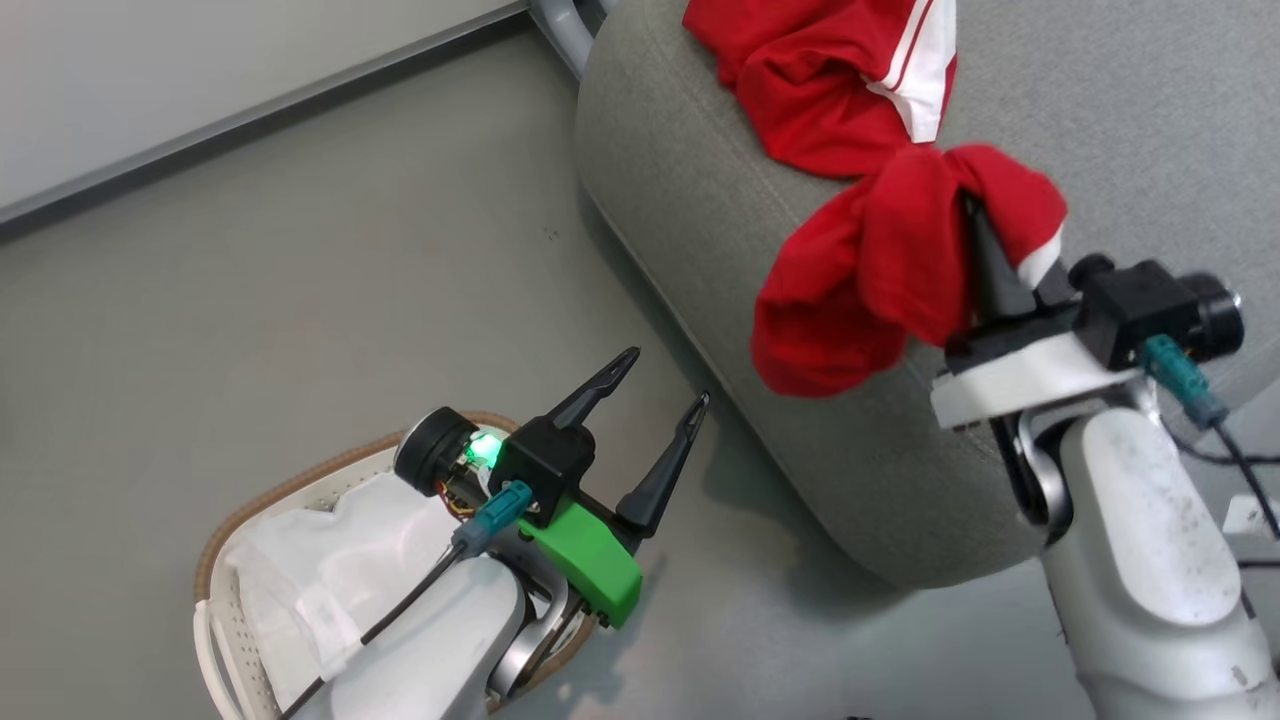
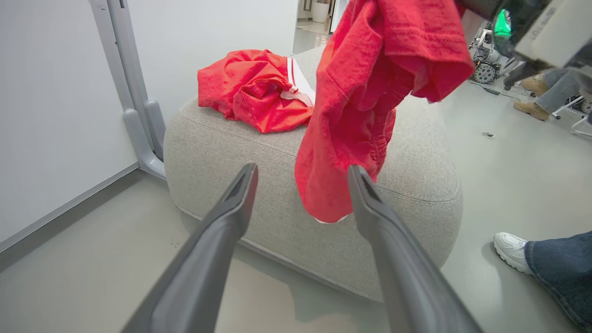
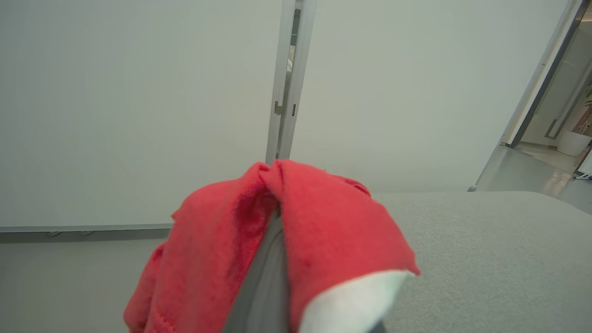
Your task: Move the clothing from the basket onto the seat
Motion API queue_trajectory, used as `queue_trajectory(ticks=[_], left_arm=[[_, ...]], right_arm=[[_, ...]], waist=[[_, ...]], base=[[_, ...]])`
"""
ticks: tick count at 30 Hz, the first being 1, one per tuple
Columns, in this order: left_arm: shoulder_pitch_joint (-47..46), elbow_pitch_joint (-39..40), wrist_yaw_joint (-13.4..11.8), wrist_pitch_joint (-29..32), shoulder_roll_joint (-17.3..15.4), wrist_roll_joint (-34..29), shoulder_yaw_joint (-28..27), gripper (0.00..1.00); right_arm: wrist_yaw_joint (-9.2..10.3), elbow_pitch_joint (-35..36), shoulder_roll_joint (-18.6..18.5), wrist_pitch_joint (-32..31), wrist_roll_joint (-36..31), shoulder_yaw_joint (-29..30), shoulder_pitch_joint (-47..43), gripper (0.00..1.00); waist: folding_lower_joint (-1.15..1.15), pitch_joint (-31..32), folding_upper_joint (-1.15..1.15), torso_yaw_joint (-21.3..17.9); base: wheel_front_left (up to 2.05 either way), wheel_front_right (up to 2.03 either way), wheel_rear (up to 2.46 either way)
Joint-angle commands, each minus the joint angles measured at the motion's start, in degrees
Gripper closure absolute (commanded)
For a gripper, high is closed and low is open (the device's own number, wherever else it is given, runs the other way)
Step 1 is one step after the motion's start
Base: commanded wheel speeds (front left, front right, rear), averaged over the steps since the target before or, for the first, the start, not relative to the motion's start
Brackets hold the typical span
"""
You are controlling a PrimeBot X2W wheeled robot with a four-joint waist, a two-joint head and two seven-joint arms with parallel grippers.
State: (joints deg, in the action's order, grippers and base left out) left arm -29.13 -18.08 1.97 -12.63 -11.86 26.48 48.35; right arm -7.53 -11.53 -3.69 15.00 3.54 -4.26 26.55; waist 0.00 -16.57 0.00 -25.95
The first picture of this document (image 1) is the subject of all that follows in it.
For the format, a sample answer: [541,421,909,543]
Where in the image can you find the grey partition bottom rail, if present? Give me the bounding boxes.
[0,0,533,243]

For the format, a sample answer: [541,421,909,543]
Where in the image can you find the grey partition post feet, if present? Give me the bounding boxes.
[528,0,619,81]

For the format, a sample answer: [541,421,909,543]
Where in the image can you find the white garment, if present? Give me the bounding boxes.
[224,470,473,713]

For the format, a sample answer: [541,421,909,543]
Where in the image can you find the grey fabric sofa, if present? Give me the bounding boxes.
[574,0,1280,591]

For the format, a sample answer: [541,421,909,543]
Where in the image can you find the white laundry basket brown rim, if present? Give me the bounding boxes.
[192,409,601,720]

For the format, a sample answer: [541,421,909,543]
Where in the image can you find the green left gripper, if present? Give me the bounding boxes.
[518,346,712,630]

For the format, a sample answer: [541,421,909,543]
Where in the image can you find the red sports shirt white stripes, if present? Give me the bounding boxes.
[683,0,1070,399]

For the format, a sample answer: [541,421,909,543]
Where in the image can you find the teal plug black right cable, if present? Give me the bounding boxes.
[1142,334,1280,543]

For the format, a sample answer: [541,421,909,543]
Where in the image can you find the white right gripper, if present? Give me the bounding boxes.
[930,198,1143,432]

